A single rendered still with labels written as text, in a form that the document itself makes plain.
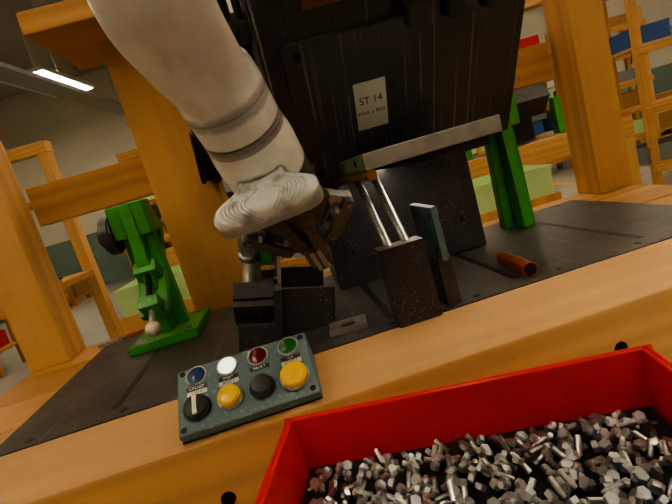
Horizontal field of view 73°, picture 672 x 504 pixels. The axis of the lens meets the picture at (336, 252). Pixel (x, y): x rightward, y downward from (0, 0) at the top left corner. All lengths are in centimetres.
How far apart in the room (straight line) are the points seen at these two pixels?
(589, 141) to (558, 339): 81
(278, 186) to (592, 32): 105
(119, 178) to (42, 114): 1127
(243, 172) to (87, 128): 1160
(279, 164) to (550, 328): 33
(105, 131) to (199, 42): 1148
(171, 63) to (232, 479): 39
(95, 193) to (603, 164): 122
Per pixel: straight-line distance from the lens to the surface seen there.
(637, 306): 59
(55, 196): 124
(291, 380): 49
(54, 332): 120
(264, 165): 38
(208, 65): 33
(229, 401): 50
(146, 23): 31
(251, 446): 51
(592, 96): 130
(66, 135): 1217
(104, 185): 120
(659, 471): 39
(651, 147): 567
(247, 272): 74
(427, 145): 52
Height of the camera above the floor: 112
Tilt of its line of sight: 10 degrees down
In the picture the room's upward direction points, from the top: 16 degrees counter-clockwise
